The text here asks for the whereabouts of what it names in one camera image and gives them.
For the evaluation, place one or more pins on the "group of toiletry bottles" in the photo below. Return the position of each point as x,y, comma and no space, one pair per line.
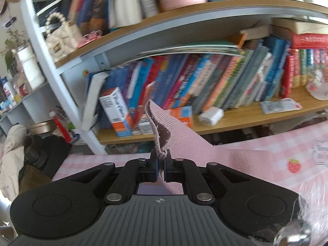
9,92

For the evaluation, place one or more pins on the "white ceramic vase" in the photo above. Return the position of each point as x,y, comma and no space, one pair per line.
29,66

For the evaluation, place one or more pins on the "dried flower plant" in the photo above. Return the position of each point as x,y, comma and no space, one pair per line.
14,43

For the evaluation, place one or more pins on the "black box device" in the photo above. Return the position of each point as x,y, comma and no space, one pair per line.
48,153

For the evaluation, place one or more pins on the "pink checked cartoon tablecloth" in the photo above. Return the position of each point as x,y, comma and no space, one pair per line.
269,158

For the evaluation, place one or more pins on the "purple and pink sweater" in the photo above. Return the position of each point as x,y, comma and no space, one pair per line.
184,138

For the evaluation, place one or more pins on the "row of colourful books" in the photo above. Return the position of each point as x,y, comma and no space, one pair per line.
205,82

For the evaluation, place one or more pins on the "colourful ornament on white plate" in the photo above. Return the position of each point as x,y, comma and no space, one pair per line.
319,87

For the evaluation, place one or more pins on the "gold round tin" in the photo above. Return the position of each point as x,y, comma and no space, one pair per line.
43,127

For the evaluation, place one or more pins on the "white charger adapter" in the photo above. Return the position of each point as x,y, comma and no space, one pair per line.
211,115

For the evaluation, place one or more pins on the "cream quilted pearl handbag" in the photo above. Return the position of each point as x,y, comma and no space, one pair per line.
61,38

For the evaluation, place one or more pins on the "beige jacket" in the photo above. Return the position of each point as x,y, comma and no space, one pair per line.
11,158

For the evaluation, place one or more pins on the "tall white orange toothpaste box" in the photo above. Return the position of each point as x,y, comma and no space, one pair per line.
115,110

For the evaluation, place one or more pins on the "flat blue white packet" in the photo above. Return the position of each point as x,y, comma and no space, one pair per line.
279,106

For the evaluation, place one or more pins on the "brown cloth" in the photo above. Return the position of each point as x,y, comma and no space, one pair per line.
33,180

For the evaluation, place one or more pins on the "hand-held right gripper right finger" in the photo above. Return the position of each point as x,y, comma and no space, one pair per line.
165,167

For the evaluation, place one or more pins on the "white bookshelf with wooden shelves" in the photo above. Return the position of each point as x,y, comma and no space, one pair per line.
256,117

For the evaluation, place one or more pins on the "long white orange toothpaste box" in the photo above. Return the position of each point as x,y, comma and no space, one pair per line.
183,115

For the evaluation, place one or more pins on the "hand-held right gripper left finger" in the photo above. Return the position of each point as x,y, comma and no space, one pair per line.
155,169

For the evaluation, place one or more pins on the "silver round bead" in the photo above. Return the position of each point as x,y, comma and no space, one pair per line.
292,234

